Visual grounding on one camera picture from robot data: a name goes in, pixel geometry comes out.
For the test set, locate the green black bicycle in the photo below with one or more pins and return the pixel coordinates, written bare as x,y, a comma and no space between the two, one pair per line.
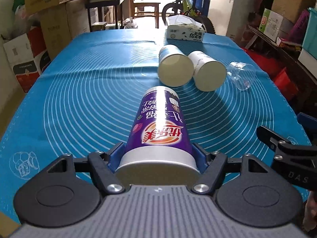
195,9

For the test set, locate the purple paper cup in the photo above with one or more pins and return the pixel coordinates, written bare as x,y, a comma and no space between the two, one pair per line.
158,150

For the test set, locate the blue white paper cup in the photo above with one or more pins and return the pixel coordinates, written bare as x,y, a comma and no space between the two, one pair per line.
174,69

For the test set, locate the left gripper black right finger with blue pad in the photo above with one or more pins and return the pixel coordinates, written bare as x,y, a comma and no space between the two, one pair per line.
212,170

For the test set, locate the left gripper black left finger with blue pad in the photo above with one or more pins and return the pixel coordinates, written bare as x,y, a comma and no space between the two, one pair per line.
102,170

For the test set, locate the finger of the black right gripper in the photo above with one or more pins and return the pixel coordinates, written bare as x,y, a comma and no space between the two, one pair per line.
280,145

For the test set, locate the wooden stool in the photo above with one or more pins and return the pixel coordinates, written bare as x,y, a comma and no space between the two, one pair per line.
145,9

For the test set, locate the green white carton box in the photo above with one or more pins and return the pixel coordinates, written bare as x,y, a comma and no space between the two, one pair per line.
270,24

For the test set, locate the black metal stand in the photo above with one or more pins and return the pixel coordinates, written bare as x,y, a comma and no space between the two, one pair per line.
100,5

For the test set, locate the blue silicone baking mat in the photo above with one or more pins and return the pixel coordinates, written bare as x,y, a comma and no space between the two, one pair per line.
87,99

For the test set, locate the white tissue pack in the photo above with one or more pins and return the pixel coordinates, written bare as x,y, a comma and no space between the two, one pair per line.
180,27

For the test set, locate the white chest freezer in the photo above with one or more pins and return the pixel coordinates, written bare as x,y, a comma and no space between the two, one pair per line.
230,17

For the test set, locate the tall brown cardboard box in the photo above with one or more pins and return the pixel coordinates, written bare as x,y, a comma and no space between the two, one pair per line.
62,23

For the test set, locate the red white appliance box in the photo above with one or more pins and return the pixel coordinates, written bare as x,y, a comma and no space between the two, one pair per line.
28,57

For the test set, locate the clear plastic cup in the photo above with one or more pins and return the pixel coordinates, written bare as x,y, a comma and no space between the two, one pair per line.
241,74

